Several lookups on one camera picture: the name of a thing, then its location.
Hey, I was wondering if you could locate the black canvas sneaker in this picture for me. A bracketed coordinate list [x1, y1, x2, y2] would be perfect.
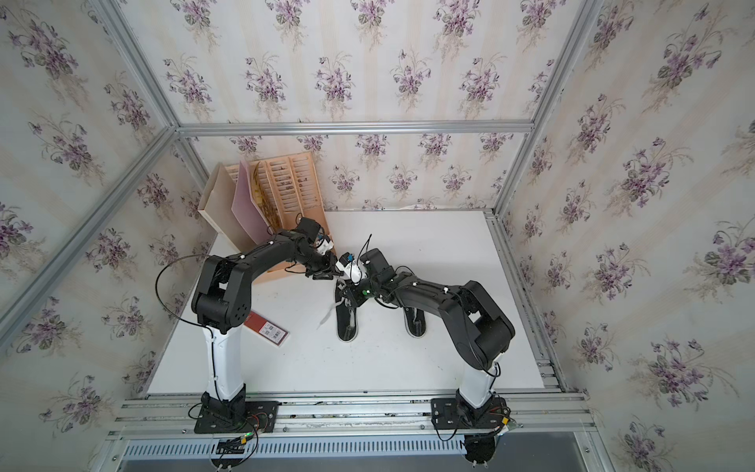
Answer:
[403, 307, 427, 338]
[319, 281, 359, 342]

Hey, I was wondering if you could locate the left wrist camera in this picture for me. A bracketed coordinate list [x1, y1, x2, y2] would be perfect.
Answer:
[294, 216, 334, 256]

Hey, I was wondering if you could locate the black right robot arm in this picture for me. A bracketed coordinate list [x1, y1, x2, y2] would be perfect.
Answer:
[334, 271, 516, 410]

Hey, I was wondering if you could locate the aluminium rail frame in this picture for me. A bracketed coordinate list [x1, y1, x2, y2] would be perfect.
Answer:
[92, 1, 613, 471]

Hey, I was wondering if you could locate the red card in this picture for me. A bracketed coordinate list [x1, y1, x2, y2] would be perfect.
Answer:
[244, 311, 290, 347]

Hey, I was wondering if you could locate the beige folder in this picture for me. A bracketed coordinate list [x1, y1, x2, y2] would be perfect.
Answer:
[198, 163, 256, 253]

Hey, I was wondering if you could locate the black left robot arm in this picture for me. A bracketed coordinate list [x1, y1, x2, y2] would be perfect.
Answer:
[191, 230, 337, 423]

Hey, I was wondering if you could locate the small circuit board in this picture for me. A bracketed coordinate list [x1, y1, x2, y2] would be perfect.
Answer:
[214, 438, 248, 455]

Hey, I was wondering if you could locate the yellow wanted poster book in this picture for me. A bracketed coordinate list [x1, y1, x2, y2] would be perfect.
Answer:
[251, 163, 282, 232]

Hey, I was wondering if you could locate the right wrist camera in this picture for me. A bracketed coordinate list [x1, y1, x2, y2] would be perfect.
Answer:
[335, 249, 396, 284]

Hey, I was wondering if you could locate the pink folder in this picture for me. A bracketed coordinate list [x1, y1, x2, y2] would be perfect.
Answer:
[231, 160, 276, 244]

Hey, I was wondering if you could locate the peach plastic file organizer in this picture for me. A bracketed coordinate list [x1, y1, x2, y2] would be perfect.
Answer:
[223, 150, 331, 284]

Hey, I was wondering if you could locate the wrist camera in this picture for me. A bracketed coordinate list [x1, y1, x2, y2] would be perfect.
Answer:
[294, 216, 334, 256]
[335, 249, 396, 284]

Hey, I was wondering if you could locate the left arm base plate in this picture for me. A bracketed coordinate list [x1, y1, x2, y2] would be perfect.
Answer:
[194, 395, 280, 435]

